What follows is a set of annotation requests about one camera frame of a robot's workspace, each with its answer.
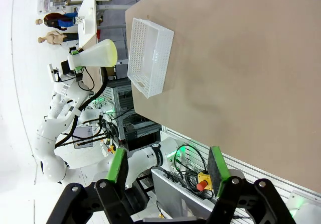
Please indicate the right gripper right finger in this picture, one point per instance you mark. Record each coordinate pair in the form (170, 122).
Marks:
(218, 168)

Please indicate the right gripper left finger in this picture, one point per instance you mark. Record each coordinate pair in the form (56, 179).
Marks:
(116, 166)

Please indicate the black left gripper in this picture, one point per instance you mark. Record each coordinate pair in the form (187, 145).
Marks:
(67, 69)

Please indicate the translucent plastic conical flask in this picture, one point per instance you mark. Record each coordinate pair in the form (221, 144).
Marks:
(97, 54)

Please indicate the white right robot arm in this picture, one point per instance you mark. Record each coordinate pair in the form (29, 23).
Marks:
(308, 209)

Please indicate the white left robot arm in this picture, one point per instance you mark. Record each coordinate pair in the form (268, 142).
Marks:
(47, 163)

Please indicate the yellow red emergency stop button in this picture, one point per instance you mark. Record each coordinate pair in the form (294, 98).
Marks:
(204, 180)

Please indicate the bare torso mannequin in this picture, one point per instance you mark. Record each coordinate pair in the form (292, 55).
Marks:
(54, 38)

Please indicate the black computer case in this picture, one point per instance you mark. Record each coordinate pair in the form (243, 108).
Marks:
(141, 136)

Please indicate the checkered marker cube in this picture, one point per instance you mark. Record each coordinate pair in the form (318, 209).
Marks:
(80, 20)

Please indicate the white paper sheet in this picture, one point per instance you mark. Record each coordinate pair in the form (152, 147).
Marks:
(82, 137)

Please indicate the mannequin in red and blue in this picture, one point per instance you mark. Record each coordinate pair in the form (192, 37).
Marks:
(57, 20)

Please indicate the long white table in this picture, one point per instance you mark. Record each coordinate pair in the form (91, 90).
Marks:
(89, 13)

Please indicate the grey metal cabinet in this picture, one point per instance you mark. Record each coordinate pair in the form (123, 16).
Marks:
(175, 199)

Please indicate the clear storage boxes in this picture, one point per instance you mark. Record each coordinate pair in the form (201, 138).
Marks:
(51, 3)

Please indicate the white perforated plastic basket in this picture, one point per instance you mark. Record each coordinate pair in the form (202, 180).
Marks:
(148, 58)

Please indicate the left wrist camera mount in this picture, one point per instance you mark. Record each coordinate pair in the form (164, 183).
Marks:
(54, 72)

